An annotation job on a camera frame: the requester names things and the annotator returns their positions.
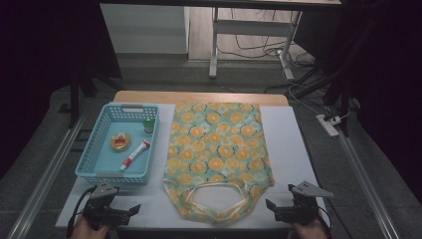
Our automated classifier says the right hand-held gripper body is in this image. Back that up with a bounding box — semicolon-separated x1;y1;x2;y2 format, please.
274;180;334;227

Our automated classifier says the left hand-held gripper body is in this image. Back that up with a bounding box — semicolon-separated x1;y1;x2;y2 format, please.
83;182;131;230

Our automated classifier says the blue plastic basket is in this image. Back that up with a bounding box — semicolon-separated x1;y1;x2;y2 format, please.
75;103;160;186

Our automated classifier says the white and red tube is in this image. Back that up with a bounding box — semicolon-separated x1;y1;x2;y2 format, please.
119;139;151;172

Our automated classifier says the round yellow tin red label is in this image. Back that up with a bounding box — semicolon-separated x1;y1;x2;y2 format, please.
109;132;131;152

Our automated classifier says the orange print cloth bag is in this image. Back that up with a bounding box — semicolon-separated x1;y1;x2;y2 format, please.
162;101;276;224

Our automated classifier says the person's right hand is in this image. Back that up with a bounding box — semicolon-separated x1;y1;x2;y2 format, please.
292;219;327;239

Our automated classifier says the person's left hand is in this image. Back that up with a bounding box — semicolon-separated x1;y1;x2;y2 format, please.
71;217;110;239

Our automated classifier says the white table mat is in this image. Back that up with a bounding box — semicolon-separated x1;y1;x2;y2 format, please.
55;103;332;230

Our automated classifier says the white power strip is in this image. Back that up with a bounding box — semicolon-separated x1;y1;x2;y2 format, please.
316;114;340;138

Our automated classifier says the black stand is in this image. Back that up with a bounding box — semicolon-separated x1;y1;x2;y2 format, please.
58;66;123;129
295;19;369;137

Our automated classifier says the white metal stand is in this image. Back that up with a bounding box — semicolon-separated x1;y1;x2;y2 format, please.
217;8;315;68

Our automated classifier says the white cabinet panel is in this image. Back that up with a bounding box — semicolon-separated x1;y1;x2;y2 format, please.
100;3;190;55

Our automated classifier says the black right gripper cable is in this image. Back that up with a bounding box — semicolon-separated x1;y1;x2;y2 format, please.
316;212;333;239

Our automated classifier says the metal floor rail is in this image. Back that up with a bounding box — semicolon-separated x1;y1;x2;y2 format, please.
334;128;401;239
6;113;88;239

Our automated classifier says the white floor cable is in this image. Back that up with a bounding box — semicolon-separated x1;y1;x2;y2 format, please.
282;63;351;121

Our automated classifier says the white desk frame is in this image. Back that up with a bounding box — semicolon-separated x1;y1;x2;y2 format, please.
99;0;342;81

